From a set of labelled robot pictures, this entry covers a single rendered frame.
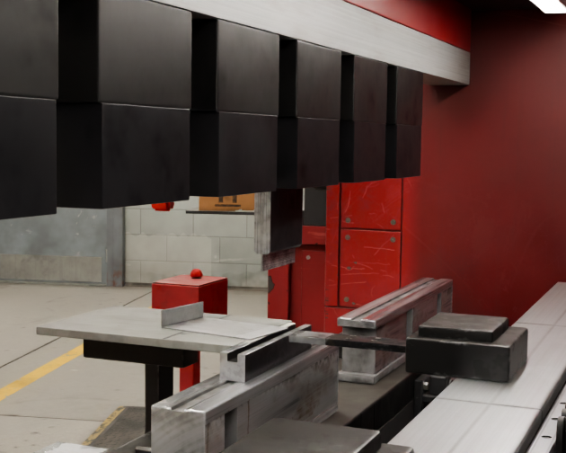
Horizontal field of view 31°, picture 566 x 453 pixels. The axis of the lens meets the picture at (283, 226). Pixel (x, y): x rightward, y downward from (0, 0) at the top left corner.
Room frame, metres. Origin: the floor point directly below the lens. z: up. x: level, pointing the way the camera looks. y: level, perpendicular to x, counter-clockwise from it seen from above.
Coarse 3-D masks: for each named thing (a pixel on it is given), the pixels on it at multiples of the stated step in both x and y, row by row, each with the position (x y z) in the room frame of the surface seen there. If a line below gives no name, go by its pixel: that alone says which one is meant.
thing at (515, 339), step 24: (312, 336) 1.15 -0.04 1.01; (336, 336) 1.15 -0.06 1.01; (360, 336) 1.15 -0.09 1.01; (432, 336) 1.06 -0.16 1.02; (456, 336) 1.05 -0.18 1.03; (480, 336) 1.04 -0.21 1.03; (504, 336) 1.07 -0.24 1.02; (408, 360) 1.06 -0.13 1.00; (432, 360) 1.05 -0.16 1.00; (456, 360) 1.04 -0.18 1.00; (480, 360) 1.03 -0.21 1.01; (504, 360) 1.02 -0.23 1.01
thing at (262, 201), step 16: (272, 192) 1.15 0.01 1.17; (288, 192) 1.19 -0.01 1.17; (256, 208) 1.15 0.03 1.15; (272, 208) 1.15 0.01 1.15; (288, 208) 1.19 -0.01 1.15; (256, 224) 1.15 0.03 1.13; (272, 224) 1.15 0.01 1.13; (288, 224) 1.19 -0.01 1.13; (256, 240) 1.15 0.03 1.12; (272, 240) 1.15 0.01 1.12; (288, 240) 1.19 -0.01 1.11; (272, 256) 1.17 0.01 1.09; (288, 256) 1.22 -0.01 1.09
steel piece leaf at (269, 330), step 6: (258, 330) 1.20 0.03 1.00; (264, 330) 1.20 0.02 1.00; (270, 330) 1.20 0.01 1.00; (276, 330) 1.20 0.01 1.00; (282, 330) 1.21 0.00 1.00; (234, 336) 1.16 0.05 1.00; (240, 336) 1.16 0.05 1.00; (246, 336) 1.16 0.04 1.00; (252, 336) 1.16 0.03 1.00; (258, 336) 1.16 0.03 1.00
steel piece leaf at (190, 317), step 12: (168, 312) 1.22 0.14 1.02; (180, 312) 1.24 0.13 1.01; (192, 312) 1.27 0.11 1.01; (168, 324) 1.22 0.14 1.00; (180, 324) 1.23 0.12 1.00; (192, 324) 1.23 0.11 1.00; (204, 324) 1.23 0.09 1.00; (216, 324) 1.23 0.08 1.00; (228, 324) 1.23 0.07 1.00; (240, 324) 1.23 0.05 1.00; (252, 324) 1.23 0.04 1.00; (264, 324) 1.23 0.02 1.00; (228, 336) 1.16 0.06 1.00
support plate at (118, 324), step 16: (64, 320) 1.26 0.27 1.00; (80, 320) 1.26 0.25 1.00; (96, 320) 1.26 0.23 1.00; (112, 320) 1.26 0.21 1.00; (128, 320) 1.26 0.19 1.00; (144, 320) 1.27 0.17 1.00; (160, 320) 1.27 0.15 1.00; (240, 320) 1.27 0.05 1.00; (256, 320) 1.28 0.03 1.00; (272, 320) 1.28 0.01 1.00; (288, 320) 1.28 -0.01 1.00; (64, 336) 1.20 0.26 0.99; (80, 336) 1.19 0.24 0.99; (96, 336) 1.18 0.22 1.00; (112, 336) 1.17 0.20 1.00; (128, 336) 1.16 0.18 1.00; (144, 336) 1.16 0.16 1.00; (160, 336) 1.16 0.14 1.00; (176, 336) 1.16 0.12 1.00; (192, 336) 1.16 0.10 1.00; (208, 336) 1.17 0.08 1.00
